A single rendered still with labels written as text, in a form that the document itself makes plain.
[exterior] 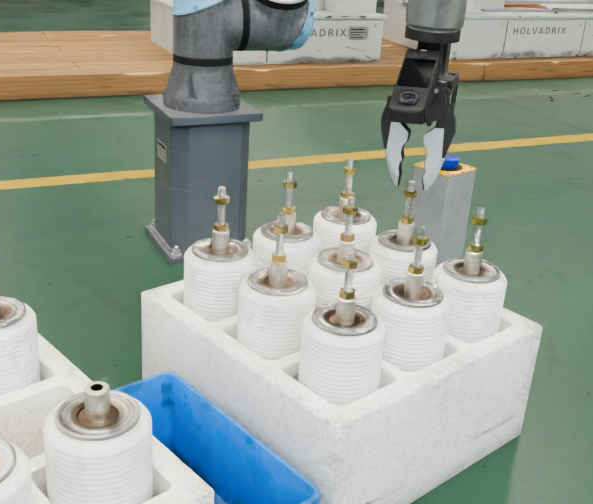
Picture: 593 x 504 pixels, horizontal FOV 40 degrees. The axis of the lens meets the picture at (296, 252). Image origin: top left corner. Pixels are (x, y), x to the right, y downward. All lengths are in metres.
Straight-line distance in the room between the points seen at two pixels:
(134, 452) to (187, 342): 0.35
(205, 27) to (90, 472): 1.01
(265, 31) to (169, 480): 1.01
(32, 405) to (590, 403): 0.84
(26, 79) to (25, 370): 2.06
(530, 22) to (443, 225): 2.67
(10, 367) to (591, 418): 0.84
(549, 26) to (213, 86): 2.60
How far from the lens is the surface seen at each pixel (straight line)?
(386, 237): 1.18
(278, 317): 0.99
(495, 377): 1.11
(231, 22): 1.59
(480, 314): 1.09
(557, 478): 1.19
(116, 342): 1.39
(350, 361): 0.92
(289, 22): 1.62
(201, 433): 1.05
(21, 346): 0.94
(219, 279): 1.07
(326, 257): 1.09
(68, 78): 2.97
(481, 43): 3.77
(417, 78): 1.06
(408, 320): 0.99
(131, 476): 0.77
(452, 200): 1.31
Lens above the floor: 0.69
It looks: 24 degrees down
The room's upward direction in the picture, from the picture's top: 4 degrees clockwise
